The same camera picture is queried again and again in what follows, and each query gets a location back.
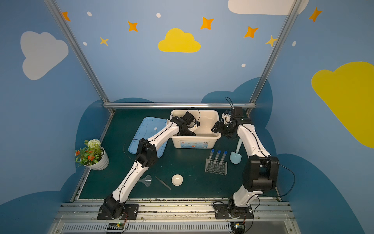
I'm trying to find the aluminium rail base frame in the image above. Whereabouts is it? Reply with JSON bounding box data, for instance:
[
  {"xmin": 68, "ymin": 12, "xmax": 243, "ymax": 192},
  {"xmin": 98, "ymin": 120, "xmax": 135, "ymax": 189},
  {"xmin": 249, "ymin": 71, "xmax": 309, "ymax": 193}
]
[{"xmin": 48, "ymin": 198, "xmax": 301, "ymax": 234}]

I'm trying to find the controller circuit board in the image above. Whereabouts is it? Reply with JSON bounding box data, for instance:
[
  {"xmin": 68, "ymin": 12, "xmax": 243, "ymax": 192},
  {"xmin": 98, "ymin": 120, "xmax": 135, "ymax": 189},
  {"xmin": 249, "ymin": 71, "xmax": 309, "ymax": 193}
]
[
  {"xmin": 106, "ymin": 222, "xmax": 125, "ymax": 234},
  {"xmin": 230, "ymin": 222, "xmax": 245, "ymax": 234}
]

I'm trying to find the right controller circuit board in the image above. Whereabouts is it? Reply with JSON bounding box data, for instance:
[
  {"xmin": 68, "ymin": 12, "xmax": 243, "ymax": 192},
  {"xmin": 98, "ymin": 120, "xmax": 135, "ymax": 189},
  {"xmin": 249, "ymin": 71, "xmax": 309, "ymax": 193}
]
[{"xmin": 230, "ymin": 222, "xmax": 245, "ymax": 234}]

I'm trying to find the potted flower plant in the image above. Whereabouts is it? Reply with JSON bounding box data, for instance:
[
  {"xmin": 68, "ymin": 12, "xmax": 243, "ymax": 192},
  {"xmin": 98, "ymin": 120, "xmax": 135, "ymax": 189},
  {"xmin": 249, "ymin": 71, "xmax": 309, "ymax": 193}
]
[{"xmin": 75, "ymin": 139, "xmax": 109, "ymax": 171}]

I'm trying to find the clear plastic funnel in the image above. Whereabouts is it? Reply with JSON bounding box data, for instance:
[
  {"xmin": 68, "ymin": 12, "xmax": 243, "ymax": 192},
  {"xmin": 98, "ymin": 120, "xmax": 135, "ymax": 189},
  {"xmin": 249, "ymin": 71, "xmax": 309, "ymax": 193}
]
[{"xmin": 138, "ymin": 175, "xmax": 152, "ymax": 187}]

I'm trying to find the left controller circuit board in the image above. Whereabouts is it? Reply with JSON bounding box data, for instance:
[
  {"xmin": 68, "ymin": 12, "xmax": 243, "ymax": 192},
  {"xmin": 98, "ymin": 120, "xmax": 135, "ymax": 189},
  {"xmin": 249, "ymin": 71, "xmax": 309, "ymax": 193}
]
[{"xmin": 106, "ymin": 222, "xmax": 125, "ymax": 234}]

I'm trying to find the light blue bin lid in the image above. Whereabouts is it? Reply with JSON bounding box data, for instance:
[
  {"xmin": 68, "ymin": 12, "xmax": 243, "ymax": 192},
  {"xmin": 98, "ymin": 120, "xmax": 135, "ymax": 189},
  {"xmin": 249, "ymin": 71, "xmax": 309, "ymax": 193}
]
[{"xmin": 128, "ymin": 117, "xmax": 167, "ymax": 155}]

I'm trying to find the light blue plastic scoop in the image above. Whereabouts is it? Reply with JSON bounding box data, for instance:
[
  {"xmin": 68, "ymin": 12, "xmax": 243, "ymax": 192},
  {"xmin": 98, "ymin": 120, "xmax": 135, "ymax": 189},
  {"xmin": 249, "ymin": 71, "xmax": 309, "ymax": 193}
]
[{"xmin": 230, "ymin": 138, "xmax": 242, "ymax": 164}]

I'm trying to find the clear test tube rack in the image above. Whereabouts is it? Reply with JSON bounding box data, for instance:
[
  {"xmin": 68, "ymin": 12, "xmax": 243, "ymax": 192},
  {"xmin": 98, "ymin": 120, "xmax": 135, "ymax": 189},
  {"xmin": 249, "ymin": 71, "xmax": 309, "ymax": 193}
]
[{"xmin": 205, "ymin": 159, "xmax": 228, "ymax": 176}]

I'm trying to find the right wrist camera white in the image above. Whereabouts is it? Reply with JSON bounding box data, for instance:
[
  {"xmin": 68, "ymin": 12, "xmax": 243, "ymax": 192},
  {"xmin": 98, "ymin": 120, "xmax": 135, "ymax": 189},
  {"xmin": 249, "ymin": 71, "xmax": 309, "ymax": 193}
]
[{"xmin": 222, "ymin": 113, "xmax": 231, "ymax": 124}]

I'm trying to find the white ceramic mortar bowl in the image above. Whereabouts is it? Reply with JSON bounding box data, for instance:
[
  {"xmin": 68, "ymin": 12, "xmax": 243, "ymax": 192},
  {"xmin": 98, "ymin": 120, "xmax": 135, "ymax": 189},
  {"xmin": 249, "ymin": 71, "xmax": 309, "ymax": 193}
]
[{"xmin": 171, "ymin": 174, "xmax": 184, "ymax": 186}]

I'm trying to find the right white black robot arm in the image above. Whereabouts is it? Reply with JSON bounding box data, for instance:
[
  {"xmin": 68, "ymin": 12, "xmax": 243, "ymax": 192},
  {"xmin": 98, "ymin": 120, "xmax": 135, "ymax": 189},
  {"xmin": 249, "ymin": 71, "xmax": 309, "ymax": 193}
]
[{"xmin": 211, "ymin": 106, "xmax": 279, "ymax": 216}]

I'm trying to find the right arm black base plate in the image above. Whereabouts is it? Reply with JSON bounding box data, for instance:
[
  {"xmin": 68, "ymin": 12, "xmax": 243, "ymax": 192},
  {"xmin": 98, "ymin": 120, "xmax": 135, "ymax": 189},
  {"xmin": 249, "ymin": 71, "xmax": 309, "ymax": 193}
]
[{"xmin": 212, "ymin": 200, "xmax": 254, "ymax": 219}]

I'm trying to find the white plastic storage bin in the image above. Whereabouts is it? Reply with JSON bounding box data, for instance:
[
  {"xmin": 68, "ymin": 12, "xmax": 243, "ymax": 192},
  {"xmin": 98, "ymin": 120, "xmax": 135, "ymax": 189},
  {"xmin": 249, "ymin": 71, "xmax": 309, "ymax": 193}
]
[{"xmin": 171, "ymin": 109, "xmax": 222, "ymax": 149}]

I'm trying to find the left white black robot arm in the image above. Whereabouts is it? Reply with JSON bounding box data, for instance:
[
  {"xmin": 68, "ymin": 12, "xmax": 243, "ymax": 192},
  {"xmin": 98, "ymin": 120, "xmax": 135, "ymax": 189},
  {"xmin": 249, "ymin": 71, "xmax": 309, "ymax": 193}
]
[{"xmin": 97, "ymin": 111, "xmax": 200, "ymax": 220}]

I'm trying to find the glass stirring rod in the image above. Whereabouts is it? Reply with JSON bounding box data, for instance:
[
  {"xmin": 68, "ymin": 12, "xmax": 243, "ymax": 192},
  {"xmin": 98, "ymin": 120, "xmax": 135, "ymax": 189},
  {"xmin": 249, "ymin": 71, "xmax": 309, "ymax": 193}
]
[{"xmin": 155, "ymin": 176, "xmax": 171, "ymax": 190}]

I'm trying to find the test tube blue cap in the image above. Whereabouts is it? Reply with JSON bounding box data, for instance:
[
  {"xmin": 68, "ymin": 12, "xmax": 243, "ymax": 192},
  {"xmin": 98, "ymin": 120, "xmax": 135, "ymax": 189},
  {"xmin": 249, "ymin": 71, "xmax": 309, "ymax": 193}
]
[
  {"xmin": 213, "ymin": 150, "xmax": 221, "ymax": 165},
  {"xmin": 219, "ymin": 151, "xmax": 228, "ymax": 166},
  {"xmin": 206, "ymin": 149, "xmax": 214, "ymax": 163}
]

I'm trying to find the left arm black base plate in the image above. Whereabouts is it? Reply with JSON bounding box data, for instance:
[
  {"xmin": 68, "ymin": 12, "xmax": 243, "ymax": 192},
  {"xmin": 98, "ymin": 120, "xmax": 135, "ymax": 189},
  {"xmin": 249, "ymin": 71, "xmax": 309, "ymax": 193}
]
[{"xmin": 97, "ymin": 204, "xmax": 139, "ymax": 220}]

